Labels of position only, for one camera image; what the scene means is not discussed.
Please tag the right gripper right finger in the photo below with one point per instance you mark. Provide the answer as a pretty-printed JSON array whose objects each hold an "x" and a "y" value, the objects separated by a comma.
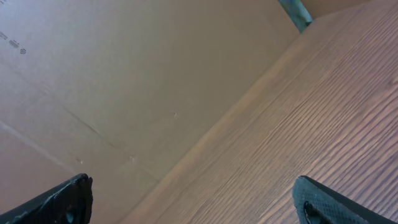
[{"x": 315, "y": 203}]

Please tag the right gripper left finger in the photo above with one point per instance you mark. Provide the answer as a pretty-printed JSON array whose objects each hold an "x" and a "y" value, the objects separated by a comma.
[{"x": 68, "y": 203}]

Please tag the cardboard backdrop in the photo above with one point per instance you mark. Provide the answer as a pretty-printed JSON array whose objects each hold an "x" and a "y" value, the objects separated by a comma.
[{"x": 122, "y": 90}]

